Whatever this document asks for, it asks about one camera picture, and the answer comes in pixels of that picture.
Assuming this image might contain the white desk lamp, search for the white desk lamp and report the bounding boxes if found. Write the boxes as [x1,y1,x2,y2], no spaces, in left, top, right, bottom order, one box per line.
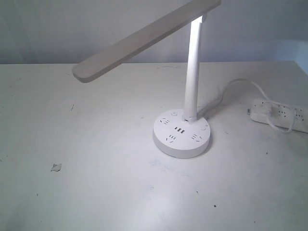
[72,0,221,159]

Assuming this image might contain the white power strip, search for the white power strip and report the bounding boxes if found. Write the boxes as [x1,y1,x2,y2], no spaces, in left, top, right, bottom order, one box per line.
[250,103,308,133]

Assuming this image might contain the white power cable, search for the white power cable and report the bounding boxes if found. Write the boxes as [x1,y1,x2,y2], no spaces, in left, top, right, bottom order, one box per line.
[196,78,295,133]

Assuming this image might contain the small torn paper scrap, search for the small torn paper scrap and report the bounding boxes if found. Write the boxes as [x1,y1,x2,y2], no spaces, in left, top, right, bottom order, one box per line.
[51,164,62,172]

